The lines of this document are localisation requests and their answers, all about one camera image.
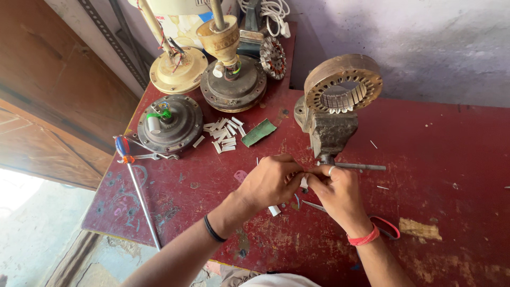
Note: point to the person's left hand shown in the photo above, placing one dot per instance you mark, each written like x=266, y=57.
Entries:
x=265, y=187

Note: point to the person's right hand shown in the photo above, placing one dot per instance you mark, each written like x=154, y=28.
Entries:
x=342, y=199

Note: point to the white paper insulation strip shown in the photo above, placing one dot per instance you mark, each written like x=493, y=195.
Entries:
x=303, y=183

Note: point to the folded white paper piece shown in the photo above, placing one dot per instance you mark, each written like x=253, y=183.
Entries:
x=274, y=210

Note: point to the thin white paper sliver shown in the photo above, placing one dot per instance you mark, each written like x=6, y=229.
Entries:
x=373, y=144
x=382, y=187

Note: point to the red thread wristband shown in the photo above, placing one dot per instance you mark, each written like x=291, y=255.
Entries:
x=363, y=238

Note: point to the green sandpaper piece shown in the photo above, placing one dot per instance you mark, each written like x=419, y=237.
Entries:
x=258, y=132

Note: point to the pile of white paper strips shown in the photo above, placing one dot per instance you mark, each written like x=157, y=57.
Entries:
x=224, y=133

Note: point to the black wristband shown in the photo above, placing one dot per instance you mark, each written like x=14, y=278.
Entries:
x=212, y=230

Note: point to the grey metal bench vise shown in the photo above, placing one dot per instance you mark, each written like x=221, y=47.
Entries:
x=328, y=129

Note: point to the person's white shirt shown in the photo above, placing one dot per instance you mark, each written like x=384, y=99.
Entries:
x=279, y=280

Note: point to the person's grey trousers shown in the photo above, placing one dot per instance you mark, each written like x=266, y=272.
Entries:
x=235, y=277

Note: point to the rusty fan motor with downrod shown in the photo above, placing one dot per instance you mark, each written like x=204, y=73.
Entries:
x=233, y=85

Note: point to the dark grey fan motor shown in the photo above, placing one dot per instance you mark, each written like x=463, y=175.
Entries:
x=175, y=127

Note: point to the steel spanner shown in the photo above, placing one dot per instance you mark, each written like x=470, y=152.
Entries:
x=153, y=156

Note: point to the small white capacitor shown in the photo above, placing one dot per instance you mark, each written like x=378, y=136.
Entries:
x=218, y=69

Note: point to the small wound stator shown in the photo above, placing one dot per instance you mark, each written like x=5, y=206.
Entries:
x=273, y=58

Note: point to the cream fan motor with downrod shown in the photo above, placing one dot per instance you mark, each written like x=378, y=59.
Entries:
x=179, y=69

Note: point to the dark metal tool stand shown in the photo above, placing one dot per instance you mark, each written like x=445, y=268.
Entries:
x=250, y=34

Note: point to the white printed carton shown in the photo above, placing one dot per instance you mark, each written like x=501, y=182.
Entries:
x=181, y=22

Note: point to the slotted steel angle bar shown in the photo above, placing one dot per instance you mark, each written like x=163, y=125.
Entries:
x=113, y=44

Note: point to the wooden door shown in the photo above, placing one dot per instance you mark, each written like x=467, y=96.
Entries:
x=51, y=91

